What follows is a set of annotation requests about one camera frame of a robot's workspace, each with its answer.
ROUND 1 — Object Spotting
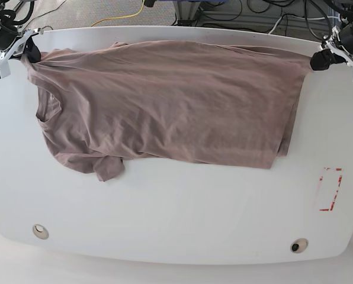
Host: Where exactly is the white-black gripper image-left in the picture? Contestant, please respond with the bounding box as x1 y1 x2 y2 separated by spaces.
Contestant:
0 27 42 63

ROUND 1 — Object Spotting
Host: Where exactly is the white-black gripper image-right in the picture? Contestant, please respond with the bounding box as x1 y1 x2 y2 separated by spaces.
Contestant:
310 22 353 71

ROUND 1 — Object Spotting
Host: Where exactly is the mauve t-shirt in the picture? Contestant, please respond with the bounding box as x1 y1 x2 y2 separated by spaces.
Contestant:
21 41 311 182

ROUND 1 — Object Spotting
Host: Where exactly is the red tape rectangle marking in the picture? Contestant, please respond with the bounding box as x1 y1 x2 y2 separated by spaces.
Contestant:
313 167 343 212

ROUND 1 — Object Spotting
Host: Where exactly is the left table grommet hole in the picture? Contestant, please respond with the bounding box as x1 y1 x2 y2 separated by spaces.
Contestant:
33 224 49 240

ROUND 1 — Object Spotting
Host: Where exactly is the table grommet hole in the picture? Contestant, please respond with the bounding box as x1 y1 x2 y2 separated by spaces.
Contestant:
33 224 49 240
290 238 309 254

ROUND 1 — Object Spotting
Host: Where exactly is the right table grommet hole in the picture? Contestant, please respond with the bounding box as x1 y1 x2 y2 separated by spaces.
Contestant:
290 238 309 254

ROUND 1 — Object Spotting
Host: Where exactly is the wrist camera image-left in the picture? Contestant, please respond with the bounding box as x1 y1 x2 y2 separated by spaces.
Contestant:
0 62 11 79

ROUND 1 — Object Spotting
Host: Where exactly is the white cable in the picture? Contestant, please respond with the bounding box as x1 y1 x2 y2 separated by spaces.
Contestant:
268 14 334 35

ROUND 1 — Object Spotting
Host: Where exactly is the yellow cable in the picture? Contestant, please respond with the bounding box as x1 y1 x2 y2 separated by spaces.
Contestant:
92 0 145 28

